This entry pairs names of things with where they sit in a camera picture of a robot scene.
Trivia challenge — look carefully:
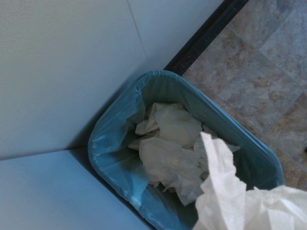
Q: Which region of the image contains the discarded white tissue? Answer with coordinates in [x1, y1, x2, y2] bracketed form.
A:
[135, 102, 202, 149]
[193, 124, 242, 182]
[128, 137, 205, 207]

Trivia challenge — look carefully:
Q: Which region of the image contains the blue-lined trash bin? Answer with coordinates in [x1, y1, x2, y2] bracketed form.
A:
[87, 69, 285, 230]

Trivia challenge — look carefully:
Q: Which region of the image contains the dark green trash bin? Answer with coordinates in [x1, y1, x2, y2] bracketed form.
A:
[92, 165, 156, 230]

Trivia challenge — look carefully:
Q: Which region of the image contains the black baseboard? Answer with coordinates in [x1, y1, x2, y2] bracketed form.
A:
[162, 0, 246, 78]

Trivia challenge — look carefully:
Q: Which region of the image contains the grey vanity cabinet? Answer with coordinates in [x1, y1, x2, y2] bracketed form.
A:
[0, 148, 154, 230]

